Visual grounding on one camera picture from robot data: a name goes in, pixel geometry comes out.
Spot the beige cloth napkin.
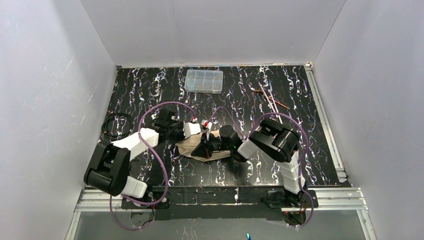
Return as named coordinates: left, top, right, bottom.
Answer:
left=175, top=131, right=231, bottom=162

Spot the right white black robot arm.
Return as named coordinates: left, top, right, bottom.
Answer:
left=188, top=118, right=306, bottom=195

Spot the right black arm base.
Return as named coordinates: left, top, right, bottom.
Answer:
left=260, top=189, right=319, bottom=210

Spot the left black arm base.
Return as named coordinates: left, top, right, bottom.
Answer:
left=121, top=191, right=171, bottom=210

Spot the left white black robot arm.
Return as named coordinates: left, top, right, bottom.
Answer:
left=83, top=109, right=186, bottom=199

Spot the clear plastic screw box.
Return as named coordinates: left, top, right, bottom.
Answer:
left=184, top=69, right=224, bottom=94

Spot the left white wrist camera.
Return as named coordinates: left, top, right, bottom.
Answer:
left=183, top=122, right=202, bottom=139

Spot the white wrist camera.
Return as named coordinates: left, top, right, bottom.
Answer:
left=183, top=122, right=202, bottom=139
left=201, top=119, right=213, bottom=141

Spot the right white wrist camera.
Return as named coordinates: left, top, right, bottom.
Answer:
left=201, top=119, right=213, bottom=141

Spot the black coiled cable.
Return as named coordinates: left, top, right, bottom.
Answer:
left=101, top=113, right=135, bottom=141

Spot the aluminium frame rail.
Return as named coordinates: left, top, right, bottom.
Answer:
left=75, top=187, right=369, bottom=212

